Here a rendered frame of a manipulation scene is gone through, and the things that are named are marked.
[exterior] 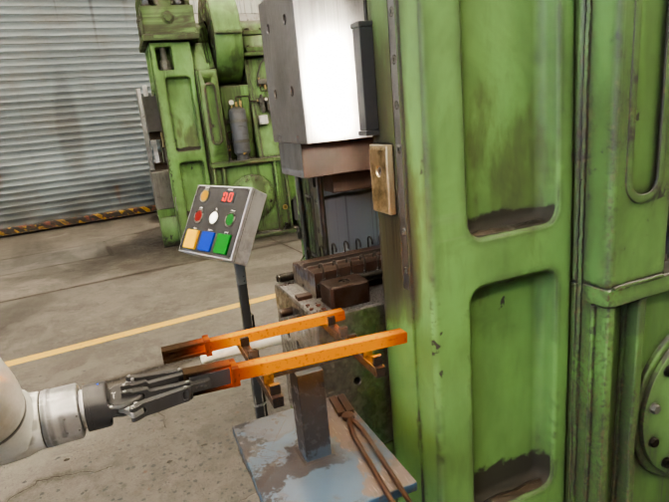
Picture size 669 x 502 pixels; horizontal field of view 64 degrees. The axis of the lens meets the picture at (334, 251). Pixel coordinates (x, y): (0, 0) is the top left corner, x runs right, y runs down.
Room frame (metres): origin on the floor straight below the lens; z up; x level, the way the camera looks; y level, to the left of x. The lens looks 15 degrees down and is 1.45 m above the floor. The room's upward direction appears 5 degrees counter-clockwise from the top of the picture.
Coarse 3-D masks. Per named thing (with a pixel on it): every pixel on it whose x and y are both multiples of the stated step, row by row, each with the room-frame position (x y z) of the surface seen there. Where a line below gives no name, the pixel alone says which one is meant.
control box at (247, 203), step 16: (208, 192) 2.09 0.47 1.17; (224, 192) 2.02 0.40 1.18; (240, 192) 1.96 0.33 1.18; (256, 192) 1.94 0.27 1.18; (192, 208) 2.11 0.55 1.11; (208, 208) 2.05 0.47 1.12; (224, 208) 1.98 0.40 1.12; (240, 208) 1.92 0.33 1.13; (256, 208) 1.94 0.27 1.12; (192, 224) 2.07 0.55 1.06; (208, 224) 2.00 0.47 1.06; (224, 224) 1.94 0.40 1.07; (240, 224) 1.88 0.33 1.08; (256, 224) 1.93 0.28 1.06; (240, 240) 1.87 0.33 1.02; (208, 256) 1.92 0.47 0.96; (224, 256) 1.86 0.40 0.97; (240, 256) 1.86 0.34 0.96
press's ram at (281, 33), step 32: (288, 0) 1.46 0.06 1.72; (320, 0) 1.46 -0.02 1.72; (352, 0) 1.49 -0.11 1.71; (288, 32) 1.48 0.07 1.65; (320, 32) 1.46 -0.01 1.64; (288, 64) 1.51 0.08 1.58; (320, 64) 1.45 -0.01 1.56; (352, 64) 1.49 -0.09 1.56; (288, 96) 1.53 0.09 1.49; (320, 96) 1.45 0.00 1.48; (352, 96) 1.48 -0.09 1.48; (288, 128) 1.56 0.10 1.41; (320, 128) 1.45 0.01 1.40; (352, 128) 1.48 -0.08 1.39
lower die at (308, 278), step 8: (368, 248) 1.71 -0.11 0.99; (376, 248) 1.66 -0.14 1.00; (328, 256) 1.66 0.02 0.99; (336, 256) 1.61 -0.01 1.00; (368, 256) 1.60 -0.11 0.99; (296, 264) 1.63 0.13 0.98; (328, 264) 1.55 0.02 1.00; (344, 264) 1.54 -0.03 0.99; (352, 264) 1.54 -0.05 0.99; (360, 264) 1.53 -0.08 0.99; (368, 264) 1.54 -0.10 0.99; (376, 264) 1.55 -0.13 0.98; (296, 272) 1.63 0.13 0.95; (304, 272) 1.56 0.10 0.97; (312, 272) 1.49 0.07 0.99; (320, 272) 1.49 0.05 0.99; (328, 272) 1.49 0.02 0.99; (344, 272) 1.51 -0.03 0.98; (360, 272) 1.53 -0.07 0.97; (296, 280) 1.64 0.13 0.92; (304, 280) 1.57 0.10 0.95; (312, 280) 1.50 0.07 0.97; (320, 280) 1.48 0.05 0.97; (376, 280) 1.55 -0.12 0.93; (304, 288) 1.57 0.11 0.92; (312, 288) 1.50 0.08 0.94; (320, 296) 1.48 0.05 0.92
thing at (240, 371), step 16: (368, 336) 0.98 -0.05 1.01; (384, 336) 0.98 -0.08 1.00; (400, 336) 0.99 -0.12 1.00; (288, 352) 0.92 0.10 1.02; (304, 352) 0.92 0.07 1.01; (320, 352) 0.92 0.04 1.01; (336, 352) 0.93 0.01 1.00; (352, 352) 0.95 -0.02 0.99; (192, 368) 0.85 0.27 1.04; (208, 368) 0.85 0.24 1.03; (224, 368) 0.85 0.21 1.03; (240, 368) 0.86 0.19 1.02; (256, 368) 0.87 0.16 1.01; (272, 368) 0.88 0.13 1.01; (288, 368) 0.90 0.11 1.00; (240, 384) 0.85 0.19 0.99
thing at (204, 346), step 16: (288, 320) 1.17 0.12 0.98; (304, 320) 1.16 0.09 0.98; (320, 320) 1.17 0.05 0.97; (336, 320) 1.19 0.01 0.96; (224, 336) 1.11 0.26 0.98; (240, 336) 1.11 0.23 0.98; (256, 336) 1.12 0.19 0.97; (272, 336) 1.13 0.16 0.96; (176, 352) 1.07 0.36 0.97; (192, 352) 1.08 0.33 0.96; (208, 352) 1.07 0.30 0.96
